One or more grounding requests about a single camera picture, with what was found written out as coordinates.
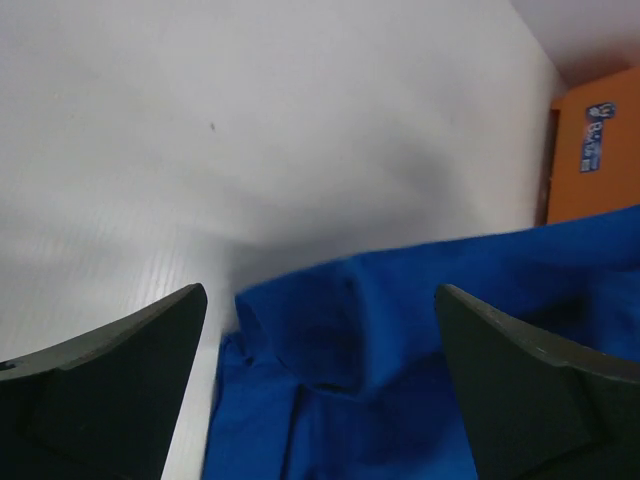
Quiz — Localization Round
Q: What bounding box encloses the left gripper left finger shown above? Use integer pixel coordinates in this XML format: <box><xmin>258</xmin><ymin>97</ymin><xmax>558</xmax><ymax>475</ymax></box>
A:
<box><xmin>1</xmin><ymin>283</ymin><xmax>207</xmax><ymax>479</ymax></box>

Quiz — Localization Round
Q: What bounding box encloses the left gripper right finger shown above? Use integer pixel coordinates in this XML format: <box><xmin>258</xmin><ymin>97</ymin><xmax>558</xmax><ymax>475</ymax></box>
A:
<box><xmin>435</xmin><ymin>285</ymin><xmax>639</xmax><ymax>479</ymax></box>

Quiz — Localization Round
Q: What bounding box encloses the blue t shirt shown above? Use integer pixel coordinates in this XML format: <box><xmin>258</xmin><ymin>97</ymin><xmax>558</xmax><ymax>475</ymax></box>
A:
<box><xmin>203</xmin><ymin>207</ymin><xmax>639</xmax><ymax>479</ymax></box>

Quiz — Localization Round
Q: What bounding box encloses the blue label sticker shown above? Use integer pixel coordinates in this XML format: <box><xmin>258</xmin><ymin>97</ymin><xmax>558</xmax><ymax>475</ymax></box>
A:
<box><xmin>580</xmin><ymin>102</ymin><xmax>616</xmax><ymax>173</ymax></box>

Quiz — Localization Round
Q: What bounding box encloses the orange plastic bin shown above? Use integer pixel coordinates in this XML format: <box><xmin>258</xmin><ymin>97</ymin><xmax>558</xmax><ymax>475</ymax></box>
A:
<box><xmin>545</xmin><ymin>67</ymin><xmax>639</xmax><ymax>224</ymax></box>

